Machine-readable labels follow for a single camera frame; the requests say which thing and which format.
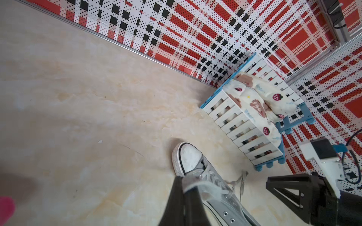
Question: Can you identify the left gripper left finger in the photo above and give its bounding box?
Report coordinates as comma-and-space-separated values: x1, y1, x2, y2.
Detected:
159, 176, 184, 226

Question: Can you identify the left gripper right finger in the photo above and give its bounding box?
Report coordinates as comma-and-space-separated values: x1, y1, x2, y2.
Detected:
184, 187, 211, 226

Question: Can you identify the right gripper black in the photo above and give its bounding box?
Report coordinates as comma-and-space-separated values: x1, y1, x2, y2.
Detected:
266, 174, 339, 226

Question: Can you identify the grey canvas sneaker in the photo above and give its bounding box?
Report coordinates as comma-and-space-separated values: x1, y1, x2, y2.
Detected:
172, 142, 260, 226

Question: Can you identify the grey shoelace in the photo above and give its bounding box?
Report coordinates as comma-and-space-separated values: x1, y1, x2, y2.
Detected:
180, 169, 249, 202

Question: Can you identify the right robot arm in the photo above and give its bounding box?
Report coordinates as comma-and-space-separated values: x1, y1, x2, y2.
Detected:
266, 174, 362, 226

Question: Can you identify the bear print blanket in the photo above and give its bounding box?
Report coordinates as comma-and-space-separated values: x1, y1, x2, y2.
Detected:
222, 72, 297, 147

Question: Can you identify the white blue toy crib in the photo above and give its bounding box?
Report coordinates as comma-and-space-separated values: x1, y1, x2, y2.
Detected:
201, 54, 315, 171

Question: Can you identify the pink striped plush toy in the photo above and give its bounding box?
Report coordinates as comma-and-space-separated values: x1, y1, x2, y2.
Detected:
0, 196, 16, 226

